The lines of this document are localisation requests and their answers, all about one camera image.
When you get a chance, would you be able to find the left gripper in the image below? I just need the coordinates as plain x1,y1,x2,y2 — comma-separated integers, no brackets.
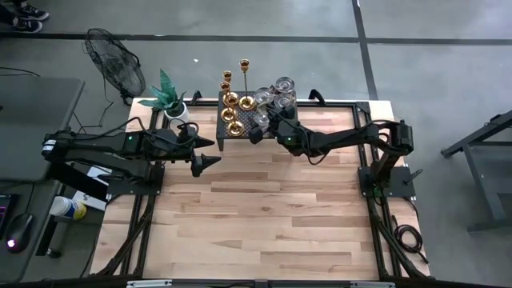
128,127,222,178

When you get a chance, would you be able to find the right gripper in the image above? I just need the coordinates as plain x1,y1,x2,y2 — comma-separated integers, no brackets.
248,104,319,157

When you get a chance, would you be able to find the tall brass candlestick holder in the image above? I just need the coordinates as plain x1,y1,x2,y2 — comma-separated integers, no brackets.
238,58,257,112

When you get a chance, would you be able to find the black perforated riser shelf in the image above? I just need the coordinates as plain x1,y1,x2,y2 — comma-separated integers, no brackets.
215,90,300,152

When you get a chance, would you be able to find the green plant in white pot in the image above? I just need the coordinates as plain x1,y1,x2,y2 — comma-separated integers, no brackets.
138,68,191,123

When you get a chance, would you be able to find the white paper sheet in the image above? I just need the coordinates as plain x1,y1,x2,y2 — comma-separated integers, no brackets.
71,190,108,212
86,166,113,181

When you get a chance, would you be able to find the black floor fan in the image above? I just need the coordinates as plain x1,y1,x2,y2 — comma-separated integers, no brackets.
83,27,147,107

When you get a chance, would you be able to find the black desk foot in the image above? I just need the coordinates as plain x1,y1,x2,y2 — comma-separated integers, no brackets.
47,162,111,203

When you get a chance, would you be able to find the white wipes container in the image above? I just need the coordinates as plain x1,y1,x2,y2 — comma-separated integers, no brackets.
48,195,88,221

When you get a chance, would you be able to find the black desk leg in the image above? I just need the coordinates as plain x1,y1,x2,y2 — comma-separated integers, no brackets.
46,222,72,259

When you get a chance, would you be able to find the grey standing desk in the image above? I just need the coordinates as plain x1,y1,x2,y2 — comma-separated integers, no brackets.
0,75,86,183

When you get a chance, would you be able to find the black computer mouse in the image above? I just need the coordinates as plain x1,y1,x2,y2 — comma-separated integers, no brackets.
4,213,35,254

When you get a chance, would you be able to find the dark keyboard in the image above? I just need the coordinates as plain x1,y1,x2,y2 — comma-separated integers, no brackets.
0,194,13,237

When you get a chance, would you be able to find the person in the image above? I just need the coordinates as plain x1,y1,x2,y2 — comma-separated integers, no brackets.
0,0,51,34

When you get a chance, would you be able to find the black aluminium table frame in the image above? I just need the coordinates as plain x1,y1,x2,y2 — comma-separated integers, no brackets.
90,99,432,281

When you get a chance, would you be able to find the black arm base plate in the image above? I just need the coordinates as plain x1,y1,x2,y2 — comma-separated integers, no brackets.
358,166,424,199
106,164,166,197

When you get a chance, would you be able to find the silver bracket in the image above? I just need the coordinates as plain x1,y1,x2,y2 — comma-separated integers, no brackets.
126,279,173,288
350,281,397,288

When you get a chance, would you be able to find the coiled black cable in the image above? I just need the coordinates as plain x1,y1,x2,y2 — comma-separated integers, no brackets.
391,214,430,265

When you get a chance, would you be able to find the grey table frame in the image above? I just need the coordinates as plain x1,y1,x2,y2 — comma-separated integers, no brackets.
439,110,512,235

